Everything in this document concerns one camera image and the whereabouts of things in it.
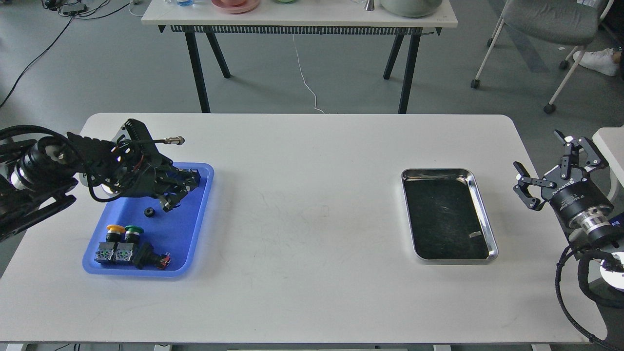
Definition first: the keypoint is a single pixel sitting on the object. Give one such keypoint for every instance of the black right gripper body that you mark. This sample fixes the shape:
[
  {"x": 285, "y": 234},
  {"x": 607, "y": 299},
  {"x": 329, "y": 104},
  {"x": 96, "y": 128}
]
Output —
[{"x": 574, "y": 195}]

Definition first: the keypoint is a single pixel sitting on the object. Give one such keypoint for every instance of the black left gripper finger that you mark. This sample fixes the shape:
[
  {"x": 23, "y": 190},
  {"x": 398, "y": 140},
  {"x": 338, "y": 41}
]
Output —
[
  {"x": 170, "y": 194},
  {"x": 178, "y": 176}
]

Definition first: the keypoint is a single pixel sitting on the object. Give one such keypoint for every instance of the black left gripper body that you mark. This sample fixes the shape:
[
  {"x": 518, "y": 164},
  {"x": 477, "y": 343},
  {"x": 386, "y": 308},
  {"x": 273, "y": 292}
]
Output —
[{"x": 149, "y": 176}]

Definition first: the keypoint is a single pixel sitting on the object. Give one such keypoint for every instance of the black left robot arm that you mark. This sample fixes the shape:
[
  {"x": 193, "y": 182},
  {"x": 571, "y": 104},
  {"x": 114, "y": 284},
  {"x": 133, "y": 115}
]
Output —
[{"x": 40, "y": 168}]

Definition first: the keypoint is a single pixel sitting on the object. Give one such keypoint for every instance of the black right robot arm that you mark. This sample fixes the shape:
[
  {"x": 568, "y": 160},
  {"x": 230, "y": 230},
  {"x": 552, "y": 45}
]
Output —
[{"x": 600, "y": 262}]

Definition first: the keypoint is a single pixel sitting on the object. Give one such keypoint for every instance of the white side table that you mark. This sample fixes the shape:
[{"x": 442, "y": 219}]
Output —
[{"x": 610, "y": 142}]

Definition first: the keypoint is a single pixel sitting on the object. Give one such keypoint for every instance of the blue plastic tray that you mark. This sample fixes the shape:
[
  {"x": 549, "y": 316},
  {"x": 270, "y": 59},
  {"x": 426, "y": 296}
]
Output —
[{"x": 175, "y": 232}]

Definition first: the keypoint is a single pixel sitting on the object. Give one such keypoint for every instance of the steel tray with black mat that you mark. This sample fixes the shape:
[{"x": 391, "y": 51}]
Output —
[{"x": 444, "y": 206}]

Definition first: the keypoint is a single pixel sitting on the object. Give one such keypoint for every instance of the person in jeans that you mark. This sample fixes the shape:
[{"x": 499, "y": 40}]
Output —
[{"x": 607, "y": 61}]

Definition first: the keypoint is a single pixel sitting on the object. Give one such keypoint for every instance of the grey office chair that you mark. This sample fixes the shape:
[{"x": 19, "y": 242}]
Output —
[{"x": 566, "y": 22}]

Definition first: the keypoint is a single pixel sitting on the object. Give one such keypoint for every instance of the pink plate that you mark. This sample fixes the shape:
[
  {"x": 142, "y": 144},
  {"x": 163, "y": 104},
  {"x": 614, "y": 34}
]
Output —
[{"x": 235, "y": 6}]

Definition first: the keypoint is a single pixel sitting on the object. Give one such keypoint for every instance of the white background table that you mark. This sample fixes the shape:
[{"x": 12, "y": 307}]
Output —
[{"x": 342, "y": 17}]

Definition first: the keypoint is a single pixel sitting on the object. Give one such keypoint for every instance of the grey-green bowl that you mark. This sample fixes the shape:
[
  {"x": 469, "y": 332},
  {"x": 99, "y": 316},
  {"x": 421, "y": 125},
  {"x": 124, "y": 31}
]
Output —
[{"x": 411, "y": 8}]

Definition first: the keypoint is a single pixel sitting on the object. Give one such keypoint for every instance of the silver cone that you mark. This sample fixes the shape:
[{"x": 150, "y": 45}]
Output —
[{"x": 370, "y": 5}]

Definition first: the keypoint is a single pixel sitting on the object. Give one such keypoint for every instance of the black red-tipped switch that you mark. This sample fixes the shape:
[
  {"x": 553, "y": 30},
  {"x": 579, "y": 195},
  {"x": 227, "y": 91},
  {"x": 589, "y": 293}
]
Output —
[{"x": 147, "y": 257}]

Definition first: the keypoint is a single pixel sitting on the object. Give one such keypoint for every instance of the green push button switch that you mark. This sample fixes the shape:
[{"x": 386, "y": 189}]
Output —
[{"x": 129, "y": 246}]

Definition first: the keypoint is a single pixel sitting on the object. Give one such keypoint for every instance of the yellow push button switch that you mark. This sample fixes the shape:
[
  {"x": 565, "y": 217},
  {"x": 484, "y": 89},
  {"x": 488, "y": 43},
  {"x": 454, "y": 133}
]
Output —
[{"x": 105, "y": 253}]

